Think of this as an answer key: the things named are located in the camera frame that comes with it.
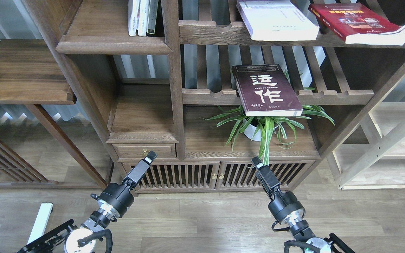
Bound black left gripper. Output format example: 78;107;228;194
99;151;157;218

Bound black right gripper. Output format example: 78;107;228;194
252;157;305;222

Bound maroon book white characters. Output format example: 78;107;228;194
232;64;303;117

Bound red hardcover book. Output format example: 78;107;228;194
309;3;405;45

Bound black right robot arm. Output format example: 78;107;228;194
252;157;354;253

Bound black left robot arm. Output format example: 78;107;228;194
18;151;157;253

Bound light wooden shelf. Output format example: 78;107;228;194
326;58;405;190

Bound white plant pot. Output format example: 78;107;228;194
243;120;262;141

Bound green spider plant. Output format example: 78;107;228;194
211;104;334;164

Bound dark wooden bookshelf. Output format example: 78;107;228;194
23;0;405;193

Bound white metal bar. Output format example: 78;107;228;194
27;203;53;244

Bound white paperback book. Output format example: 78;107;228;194
237;0;319;41

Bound white upright book middle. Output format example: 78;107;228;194
137;0;150;37

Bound white upright book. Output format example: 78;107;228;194
137;0;150;37
128;0;140;37

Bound dark green upright book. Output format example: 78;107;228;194
146;0;159;37

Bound white upright book left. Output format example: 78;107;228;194
128;0;140;37

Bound dark wooden side table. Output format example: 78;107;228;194
0;39;113;188

